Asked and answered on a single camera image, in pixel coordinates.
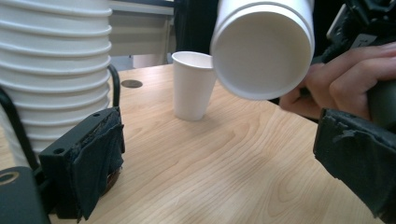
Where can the dark round table grommet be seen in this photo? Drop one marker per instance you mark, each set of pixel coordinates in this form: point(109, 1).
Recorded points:
point(131, 83)

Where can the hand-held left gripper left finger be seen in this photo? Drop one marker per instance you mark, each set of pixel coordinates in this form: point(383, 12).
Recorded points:
point(93, 155)

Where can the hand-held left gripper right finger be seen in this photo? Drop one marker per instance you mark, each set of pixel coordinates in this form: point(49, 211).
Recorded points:
point(358, 158)

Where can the tall stack of white cups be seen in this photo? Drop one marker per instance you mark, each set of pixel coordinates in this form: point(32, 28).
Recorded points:
point(53, 62)

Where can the light wooden cabinet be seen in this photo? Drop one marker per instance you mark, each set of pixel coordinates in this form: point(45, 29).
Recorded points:
point(140, 34)

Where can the white paper cup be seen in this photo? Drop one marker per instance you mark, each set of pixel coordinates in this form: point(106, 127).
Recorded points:
point(264, 53)
point(190, 93)

